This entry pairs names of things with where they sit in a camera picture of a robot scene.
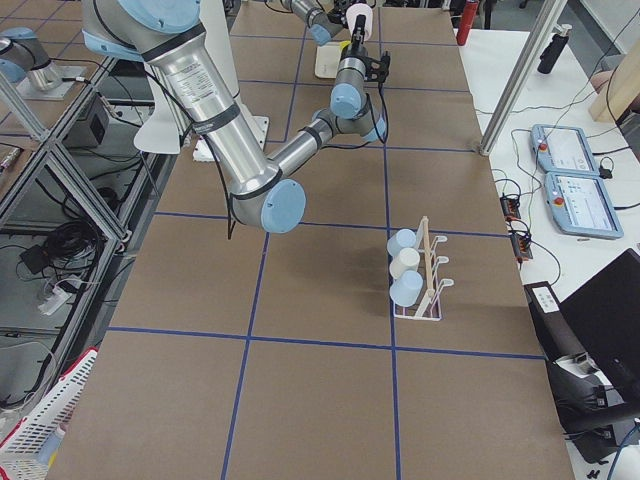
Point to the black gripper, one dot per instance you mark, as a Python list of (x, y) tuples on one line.
[(354, 51), (338, 10)]

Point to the pink plastic cup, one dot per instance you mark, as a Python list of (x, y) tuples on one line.
[(357, 9)]

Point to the light blue plastic cup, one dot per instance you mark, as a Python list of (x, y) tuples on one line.
[(403, 238)]

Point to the pale cream plastic cup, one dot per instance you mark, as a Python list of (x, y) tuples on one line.
[(407, 259)]

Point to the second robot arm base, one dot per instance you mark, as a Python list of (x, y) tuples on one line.
[(26, 64)]

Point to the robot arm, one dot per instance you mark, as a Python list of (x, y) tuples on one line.
[(323, 25), (169, 36)]

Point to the wooden rack dowel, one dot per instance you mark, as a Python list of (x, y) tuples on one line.
[(423, 246)]

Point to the cream plastic tray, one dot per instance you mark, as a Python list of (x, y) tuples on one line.
[(327, 60)]

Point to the red fire extinguisher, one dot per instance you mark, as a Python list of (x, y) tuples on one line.
[(466, 21)]

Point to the black cylinder bottle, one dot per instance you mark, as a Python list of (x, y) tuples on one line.
[(552, 52)]

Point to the upper blue teach pendant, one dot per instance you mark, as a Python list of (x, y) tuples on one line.
[(562, 149)]

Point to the blue teach pendant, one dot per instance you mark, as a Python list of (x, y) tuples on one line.
[(562, 149), (580, 205)]

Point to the lower blue teach pendant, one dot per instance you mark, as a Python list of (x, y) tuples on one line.
[(580, 205)]

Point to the white plastic basket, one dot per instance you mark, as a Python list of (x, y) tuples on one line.
[(31, 447)]

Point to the aluminium frame post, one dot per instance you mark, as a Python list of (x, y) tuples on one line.
[(536, 41)]

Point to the white wire cup rack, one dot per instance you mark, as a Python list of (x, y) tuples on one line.
[(434, 312)]

